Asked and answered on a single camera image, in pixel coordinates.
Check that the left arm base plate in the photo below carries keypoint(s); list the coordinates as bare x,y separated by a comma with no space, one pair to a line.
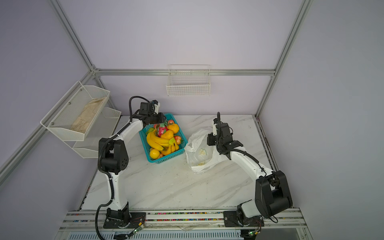
132,222

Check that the lower white mesh shelf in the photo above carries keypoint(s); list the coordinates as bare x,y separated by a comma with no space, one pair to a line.
103,127

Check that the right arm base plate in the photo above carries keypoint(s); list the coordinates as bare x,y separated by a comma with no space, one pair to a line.
238,219

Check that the upper white mesh shelf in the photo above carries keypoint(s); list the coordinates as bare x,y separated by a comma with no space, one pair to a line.
60,118

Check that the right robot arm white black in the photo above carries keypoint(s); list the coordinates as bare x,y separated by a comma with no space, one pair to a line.
272,192

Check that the white wire wall basket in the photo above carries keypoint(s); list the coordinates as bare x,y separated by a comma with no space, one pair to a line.
183,86

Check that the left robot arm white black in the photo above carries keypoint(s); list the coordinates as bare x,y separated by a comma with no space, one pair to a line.
112,153

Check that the white plastic bag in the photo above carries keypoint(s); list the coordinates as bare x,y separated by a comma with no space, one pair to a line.
200,156

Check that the orange fake pear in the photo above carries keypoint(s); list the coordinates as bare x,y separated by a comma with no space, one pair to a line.
174,128

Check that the beige cloth in shelf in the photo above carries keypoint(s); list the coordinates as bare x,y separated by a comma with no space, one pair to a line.
83,121

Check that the aluminium frame rail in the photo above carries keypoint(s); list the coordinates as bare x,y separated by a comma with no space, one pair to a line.
184,72

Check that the pink dragon fruit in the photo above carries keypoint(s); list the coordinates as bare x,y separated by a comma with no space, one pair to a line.
160,129

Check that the red fake apple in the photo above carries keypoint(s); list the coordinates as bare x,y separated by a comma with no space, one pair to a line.
178,139

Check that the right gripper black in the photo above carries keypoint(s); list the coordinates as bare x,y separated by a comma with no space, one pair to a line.
209,139

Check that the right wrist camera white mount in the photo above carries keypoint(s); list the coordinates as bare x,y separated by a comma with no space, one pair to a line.
215,123

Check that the teal plastic basket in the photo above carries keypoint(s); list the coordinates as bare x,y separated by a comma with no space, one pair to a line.
169,135

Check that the white mesh shelf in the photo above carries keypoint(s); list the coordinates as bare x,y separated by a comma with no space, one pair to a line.
103,127
60,118

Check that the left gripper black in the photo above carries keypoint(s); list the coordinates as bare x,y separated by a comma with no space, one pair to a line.
161,120

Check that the yellow fake lemon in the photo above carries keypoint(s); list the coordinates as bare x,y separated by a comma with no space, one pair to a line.
154,154

